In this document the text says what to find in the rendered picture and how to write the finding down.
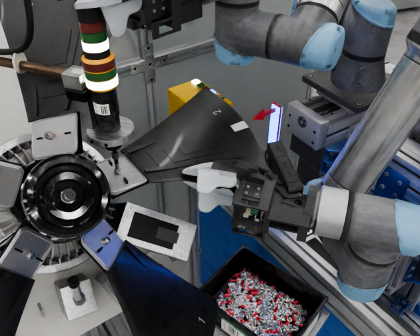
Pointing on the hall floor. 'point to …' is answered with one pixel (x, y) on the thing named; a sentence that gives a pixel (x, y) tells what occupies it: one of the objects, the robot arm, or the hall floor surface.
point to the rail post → (194, 236)
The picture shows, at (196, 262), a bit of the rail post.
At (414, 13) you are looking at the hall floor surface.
